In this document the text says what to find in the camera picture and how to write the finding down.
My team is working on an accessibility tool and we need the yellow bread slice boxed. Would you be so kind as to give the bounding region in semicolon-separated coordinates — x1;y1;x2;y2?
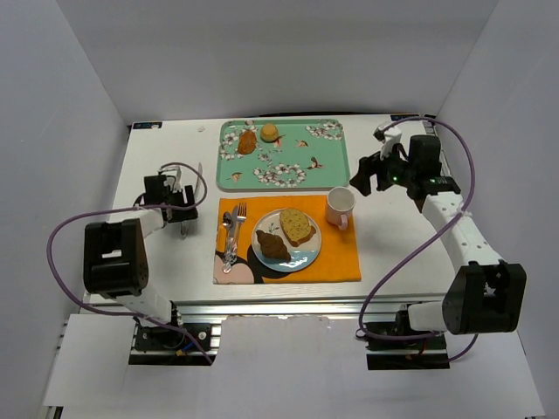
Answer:
279;208;316;247

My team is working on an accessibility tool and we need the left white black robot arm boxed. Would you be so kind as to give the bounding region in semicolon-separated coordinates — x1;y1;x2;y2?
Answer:
84;166;198;327

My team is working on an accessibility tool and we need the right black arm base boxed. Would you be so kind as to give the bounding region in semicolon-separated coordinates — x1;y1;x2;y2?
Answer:
366;335;450;371

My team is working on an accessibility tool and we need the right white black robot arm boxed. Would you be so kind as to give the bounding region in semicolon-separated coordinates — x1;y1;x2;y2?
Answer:
350;135;527;343

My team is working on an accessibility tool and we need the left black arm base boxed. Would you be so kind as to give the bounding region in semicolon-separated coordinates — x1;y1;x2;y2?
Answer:
128;323;217;367

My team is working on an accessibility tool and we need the oval brown bread roll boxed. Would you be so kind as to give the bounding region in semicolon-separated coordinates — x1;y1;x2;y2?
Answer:
238;130;257;155

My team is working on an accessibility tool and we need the pink mug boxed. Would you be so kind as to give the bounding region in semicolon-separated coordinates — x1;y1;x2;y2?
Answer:
326;187;356;230

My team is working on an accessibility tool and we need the right blue label sticker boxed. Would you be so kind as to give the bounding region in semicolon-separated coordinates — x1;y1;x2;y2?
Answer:
390;113;420;121

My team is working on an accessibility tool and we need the blue label sticker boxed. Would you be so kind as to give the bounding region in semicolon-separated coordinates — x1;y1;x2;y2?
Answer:
390;113;420;121
132;121;162;130

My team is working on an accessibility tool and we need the green floral tray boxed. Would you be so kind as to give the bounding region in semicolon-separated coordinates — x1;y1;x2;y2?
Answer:
216;118;349;192

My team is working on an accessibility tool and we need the left blue label sticker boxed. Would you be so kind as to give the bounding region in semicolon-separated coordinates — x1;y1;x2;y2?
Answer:
132;121;162;130

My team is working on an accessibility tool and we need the silver spoon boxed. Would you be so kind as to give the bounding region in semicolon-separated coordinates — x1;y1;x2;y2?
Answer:
222;211;233;274

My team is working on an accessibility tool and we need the silver fork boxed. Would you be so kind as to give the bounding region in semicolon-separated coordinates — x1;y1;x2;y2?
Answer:
231;201;247;260

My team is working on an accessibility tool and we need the silver knife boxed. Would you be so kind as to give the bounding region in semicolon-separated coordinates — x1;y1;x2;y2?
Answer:
230;205;237;264

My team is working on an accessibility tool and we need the orange cloth placemat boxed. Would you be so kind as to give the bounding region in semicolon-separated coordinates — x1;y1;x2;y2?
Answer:
213;195;362;285

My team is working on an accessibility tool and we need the round yellow bun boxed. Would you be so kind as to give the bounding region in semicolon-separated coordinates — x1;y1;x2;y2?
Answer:
260;123;280;142

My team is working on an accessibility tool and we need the white blue ceramic plate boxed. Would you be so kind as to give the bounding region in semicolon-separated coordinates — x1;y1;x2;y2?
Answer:
252;209;321;273

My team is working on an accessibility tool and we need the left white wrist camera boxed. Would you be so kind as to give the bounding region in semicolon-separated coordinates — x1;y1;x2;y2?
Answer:
158;165;182;193

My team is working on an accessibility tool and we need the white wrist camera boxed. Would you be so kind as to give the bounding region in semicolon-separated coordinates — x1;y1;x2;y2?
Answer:
158;165;182;193
374;124;402;161

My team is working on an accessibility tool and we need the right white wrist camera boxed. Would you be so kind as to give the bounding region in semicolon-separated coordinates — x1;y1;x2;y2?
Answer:
374;124;402;161

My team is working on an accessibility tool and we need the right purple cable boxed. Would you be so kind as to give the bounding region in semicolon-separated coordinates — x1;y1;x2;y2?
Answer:
355;115;479;364

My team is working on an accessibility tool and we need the aluminium table frame rail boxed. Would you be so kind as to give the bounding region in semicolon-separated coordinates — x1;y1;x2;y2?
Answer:
78;296;451;324

